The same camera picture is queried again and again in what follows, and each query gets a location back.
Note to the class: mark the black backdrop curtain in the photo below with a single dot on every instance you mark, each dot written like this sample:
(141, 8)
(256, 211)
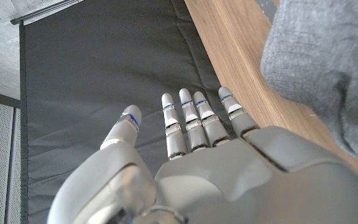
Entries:
(110, 62)

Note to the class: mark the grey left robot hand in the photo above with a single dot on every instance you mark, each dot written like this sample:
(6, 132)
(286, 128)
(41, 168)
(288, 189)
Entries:
(228, 180)

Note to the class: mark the grey folded cloth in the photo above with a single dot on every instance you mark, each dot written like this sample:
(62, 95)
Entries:
(328, 62)

